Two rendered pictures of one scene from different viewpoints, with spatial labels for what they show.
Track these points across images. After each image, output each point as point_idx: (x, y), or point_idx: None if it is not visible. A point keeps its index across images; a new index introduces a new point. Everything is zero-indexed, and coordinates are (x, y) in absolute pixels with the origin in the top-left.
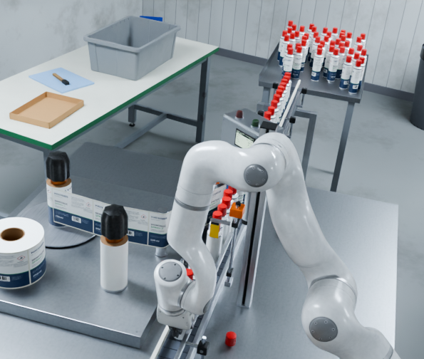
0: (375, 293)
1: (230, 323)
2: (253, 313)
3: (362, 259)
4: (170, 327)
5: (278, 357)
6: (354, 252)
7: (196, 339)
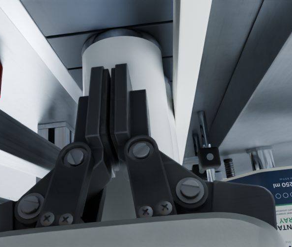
0: None
1: (39, 97)
2: (21, 122)
3: None
4: (142, 171)
5: None
6: None
7: (48, 60)
